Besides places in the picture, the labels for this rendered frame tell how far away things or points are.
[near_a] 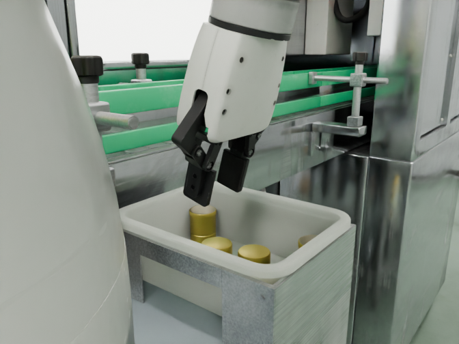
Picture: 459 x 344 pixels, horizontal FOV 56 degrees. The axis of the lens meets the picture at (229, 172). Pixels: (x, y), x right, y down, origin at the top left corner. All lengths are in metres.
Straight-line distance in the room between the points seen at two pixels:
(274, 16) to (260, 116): 0.10
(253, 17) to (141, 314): 0.31
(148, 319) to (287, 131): 0.53
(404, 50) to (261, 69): 0.76
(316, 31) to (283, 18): 0.97
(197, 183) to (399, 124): 0.79
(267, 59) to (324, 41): 0.94
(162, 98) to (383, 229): 0.77
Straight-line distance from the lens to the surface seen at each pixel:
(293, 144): 0.91
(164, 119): 0.64
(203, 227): 0.56
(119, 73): 0.84
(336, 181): 1.22
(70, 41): 0.74
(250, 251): 0.46
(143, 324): 0.47
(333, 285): 0.48
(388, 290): 1.28
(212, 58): 0.37
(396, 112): 1.14
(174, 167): 0.64
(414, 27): 1.12
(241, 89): 0.38
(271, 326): 0.38
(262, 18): 0.37
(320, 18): 1.34
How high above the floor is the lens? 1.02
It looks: 16 degrees down
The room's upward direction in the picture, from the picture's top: straight up
